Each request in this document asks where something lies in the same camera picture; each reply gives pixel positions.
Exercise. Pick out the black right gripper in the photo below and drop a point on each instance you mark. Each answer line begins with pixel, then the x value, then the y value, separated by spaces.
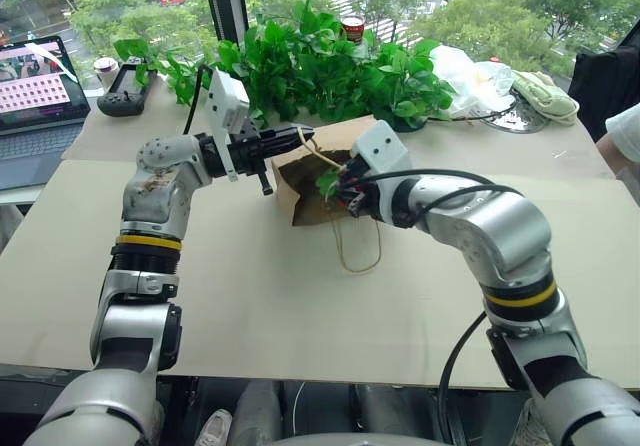
pixel 371 193

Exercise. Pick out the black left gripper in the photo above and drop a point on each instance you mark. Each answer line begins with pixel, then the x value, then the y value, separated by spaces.
pixel 246 156

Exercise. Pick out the green plush toy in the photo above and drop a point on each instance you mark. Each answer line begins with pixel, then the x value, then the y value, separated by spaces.
pixel 327 182

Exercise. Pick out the brown paper bag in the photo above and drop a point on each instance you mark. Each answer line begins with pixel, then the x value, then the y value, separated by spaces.
pixel 310 191

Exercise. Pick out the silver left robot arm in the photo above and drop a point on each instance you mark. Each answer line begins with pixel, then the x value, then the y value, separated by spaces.
pixel 150 201

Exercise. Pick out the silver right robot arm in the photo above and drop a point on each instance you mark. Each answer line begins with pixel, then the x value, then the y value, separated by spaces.
pixel 500 236

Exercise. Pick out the white plastic bag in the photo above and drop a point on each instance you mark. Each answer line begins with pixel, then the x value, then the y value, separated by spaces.
pixel 465 81

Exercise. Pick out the black bag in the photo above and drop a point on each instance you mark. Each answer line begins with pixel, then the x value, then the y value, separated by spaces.
pixel 605 86

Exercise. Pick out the green leafy plant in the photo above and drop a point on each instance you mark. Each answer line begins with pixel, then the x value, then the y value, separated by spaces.
pixel 310 71

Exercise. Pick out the red can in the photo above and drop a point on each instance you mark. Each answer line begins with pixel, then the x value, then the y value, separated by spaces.
pixel 353 30

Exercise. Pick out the black window pillar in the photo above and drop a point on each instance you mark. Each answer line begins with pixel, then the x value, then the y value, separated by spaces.
pixel 225 1

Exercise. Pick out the black handheld game console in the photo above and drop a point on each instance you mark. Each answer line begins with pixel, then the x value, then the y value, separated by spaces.
pixel 125 91

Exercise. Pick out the round metal plate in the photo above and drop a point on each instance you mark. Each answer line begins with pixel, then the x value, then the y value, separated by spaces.
pixel 520 122

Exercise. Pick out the white paper cup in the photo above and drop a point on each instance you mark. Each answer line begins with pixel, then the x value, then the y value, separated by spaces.
pixel 106 70

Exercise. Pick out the pale green folded cloth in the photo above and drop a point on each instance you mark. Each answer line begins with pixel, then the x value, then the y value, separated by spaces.
pixel 545 97

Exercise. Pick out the grey rounded leg shape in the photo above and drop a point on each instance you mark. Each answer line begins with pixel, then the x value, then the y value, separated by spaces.
pixel 257 408

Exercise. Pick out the grey laptop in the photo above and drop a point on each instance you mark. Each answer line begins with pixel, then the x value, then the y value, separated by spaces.
pixel 35 116

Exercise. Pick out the person in white sleeve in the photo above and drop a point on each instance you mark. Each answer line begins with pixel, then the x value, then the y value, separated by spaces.
pixel 625 131

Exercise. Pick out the white shoe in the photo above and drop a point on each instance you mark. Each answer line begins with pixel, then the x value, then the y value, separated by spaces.
pixel 214 428

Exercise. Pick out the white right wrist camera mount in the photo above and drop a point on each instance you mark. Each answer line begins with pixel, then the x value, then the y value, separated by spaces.
pixel 382 148

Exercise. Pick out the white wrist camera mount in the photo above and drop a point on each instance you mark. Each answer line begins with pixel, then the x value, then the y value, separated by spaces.
pixel 382 148
pixel 227 101

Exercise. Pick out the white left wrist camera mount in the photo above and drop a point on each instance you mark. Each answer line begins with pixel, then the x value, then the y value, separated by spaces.
pixel 227 101

